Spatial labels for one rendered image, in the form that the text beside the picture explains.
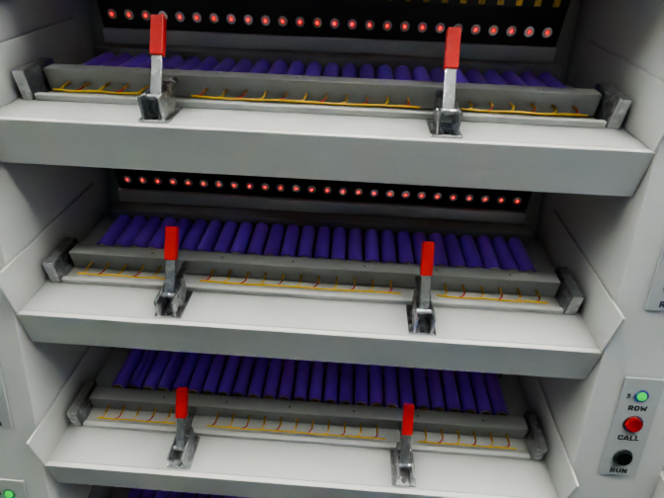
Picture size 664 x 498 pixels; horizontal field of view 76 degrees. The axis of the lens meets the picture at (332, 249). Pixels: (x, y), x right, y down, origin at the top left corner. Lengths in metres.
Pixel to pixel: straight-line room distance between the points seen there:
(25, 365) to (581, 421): 0.61
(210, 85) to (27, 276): 0.28
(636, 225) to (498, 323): 0.16
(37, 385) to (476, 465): 0.52
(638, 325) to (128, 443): 0.59
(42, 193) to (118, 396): 0.27
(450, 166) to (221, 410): 0.41
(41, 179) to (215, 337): 0.26
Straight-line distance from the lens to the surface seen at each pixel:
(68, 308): 0.53
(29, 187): 0.56
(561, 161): 0.44
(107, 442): 0.64
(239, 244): 0.53
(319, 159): 0.40
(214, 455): 0.59
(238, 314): 0.47
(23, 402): 0.61
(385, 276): 0.48
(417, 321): 0.44
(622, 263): 0.49
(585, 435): 0.56
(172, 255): 0.47
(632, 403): 0.56
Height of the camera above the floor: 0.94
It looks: 17 degrees down
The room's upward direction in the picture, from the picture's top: 3 degrees clockwise
